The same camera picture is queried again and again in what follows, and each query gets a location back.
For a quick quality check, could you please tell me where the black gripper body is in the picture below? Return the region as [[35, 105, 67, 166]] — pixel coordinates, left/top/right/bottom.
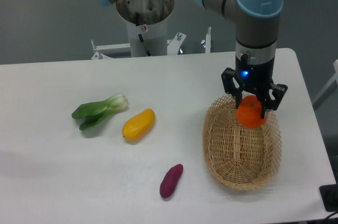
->
[[235, 54, 275, 94]]

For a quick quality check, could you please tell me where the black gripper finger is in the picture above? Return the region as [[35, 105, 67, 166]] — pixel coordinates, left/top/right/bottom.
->
[[261, 82, 288, 119], [221, 68, 243, 108]]

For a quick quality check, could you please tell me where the orange fruit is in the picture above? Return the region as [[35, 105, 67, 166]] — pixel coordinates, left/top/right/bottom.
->
[[236, 95, 268, 128]]

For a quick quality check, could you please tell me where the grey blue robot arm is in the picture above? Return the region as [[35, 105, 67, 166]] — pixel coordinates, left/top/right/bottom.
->
[[98, 0, 287, 117]]

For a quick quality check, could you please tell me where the woven wicker basket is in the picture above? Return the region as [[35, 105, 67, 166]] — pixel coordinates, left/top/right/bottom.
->
[[202, 95, 281, 191]]

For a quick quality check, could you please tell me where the yellow mango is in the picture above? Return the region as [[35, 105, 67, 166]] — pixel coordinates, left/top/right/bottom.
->
[[121, 108, 155, 142]]

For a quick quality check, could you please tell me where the black device at table edge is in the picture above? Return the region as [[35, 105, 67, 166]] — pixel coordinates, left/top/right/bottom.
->
[[319, 184, 337, 212]]

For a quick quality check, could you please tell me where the purple sweet potato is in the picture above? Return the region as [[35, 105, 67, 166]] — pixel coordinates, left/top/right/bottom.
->
[[159, 164, 184, 199]]

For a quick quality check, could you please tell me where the green bok choy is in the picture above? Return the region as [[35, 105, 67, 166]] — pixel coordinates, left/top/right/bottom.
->
[[71, 93, 128, 130]]

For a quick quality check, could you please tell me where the white frame at right edge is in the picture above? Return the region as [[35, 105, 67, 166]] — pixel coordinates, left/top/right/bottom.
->
[[312, 60, 337, 110]]

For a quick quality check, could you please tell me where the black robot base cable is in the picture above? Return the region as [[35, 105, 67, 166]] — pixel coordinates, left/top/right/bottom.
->
[[135, 12, 153, 57]]

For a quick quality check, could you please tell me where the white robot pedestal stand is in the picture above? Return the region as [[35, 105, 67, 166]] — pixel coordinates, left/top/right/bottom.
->
[[91, 0, 186, 59]]

